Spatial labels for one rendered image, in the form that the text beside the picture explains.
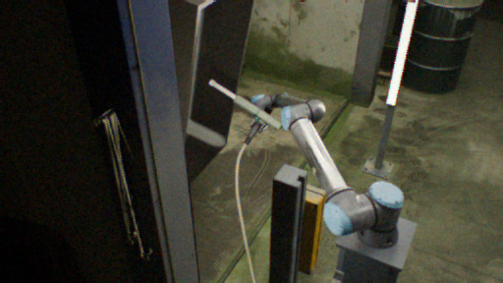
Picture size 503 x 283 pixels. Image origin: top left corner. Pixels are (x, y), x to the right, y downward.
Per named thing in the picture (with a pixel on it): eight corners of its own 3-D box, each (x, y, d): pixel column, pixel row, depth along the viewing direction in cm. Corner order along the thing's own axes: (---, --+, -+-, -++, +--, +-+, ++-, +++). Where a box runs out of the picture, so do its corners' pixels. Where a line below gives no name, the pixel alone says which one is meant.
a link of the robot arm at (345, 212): (378, 216, 192) (307, 94, 236) (342, 227, 187) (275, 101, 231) (368, 234, 203) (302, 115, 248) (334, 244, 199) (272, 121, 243)
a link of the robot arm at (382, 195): (405, 225, 206) (413, 198, 196) (371, 236, 201) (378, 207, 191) (385, 202, 217) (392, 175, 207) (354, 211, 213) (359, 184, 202)
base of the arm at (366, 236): (402, 227, 219) (406, 212, 213) (392, 254, 205) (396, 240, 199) (363, 213, 226) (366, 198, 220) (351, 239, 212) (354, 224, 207)
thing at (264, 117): (263, 154, 263) (285, 121, 259) (262, 155, 258) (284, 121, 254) (195, 109, 268) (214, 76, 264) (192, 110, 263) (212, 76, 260)
